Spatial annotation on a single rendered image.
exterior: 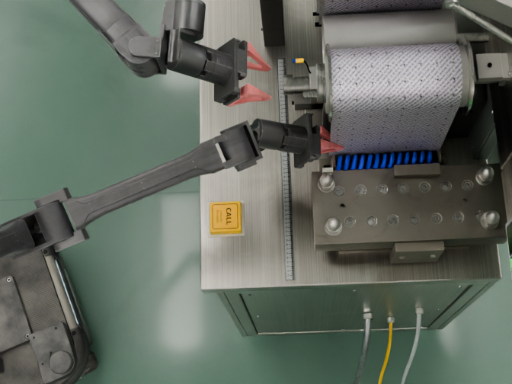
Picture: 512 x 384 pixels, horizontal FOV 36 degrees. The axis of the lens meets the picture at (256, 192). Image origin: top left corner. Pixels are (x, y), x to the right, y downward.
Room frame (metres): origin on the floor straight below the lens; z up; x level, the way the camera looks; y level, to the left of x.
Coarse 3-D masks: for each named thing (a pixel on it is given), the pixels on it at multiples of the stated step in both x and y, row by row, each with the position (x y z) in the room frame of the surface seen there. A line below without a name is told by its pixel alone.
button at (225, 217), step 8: (216, 208) 0.54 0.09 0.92; (224, 208) 0.53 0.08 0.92; (232, 208) 0.53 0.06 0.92; (240, 208) 0.53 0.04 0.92; (216, 216) 0.52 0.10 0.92; (224, 216) 0.51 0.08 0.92; (232, 216) 0.51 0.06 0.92; (240, 216) 0.51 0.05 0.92; (216, 224) 0.50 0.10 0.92; (224, 224) 0.50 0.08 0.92; (232, 224) 0.49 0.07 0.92; (240, 224) 0.49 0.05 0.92; (216, 232) 0.48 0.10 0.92; (224, 232) 0.48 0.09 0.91; (232, 232) 0.48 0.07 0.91; (240, 232) 0.47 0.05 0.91
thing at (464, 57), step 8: (464, 48) 0.63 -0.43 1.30; (464, 56) 0.61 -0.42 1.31; (464, 64) 0.59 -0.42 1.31; (464, 72) 0.58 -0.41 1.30; (328, 80) 0.61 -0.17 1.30; (464, 80) 0.56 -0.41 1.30; (328, 88) 0.60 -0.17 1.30; (464, 88) 0.55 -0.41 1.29; (328, 96) 0.59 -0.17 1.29; (464, 96) 0.54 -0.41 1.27; (328, 104) 0.58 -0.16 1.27; (464, 104) 0.54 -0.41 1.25; (328, 112) 0.58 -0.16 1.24
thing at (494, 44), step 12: (492, 36) 0.68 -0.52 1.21; (492, 48) 0.66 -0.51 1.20; (504, 48) 0.62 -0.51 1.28; (492, 84) 0.60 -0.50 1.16; (492, 96) 0.58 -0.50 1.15; (504, 96) 0.54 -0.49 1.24; (504, 108) 0.52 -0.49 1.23; (504, 120) 0.50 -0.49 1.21; (504, 132) 0.48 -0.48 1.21; (504, 144) 0.46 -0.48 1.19; (504, 156) 0.44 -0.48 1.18; (504, 168) 0.42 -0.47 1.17; (504, 180) 0.40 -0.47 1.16; (504, 192) 0.38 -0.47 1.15
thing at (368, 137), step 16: (336, 128) 0.57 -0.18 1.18; (352, 128) 0.56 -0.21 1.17; (368, 128) 0.56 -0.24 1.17; (384, 128) 0.55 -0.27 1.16; (400, 128) 0.55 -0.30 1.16; (416, 128) 0.54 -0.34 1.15; (432, 128) 0.54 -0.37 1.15; (448, 128) 0.53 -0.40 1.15; (352, 144) 0.56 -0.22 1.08; (368, 144) 0.56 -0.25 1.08; (384, 144) 0.55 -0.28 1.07; (400, 144) 0.55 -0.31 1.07; (416, 144) 0.54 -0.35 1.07; (432, 144) 0.54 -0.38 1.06
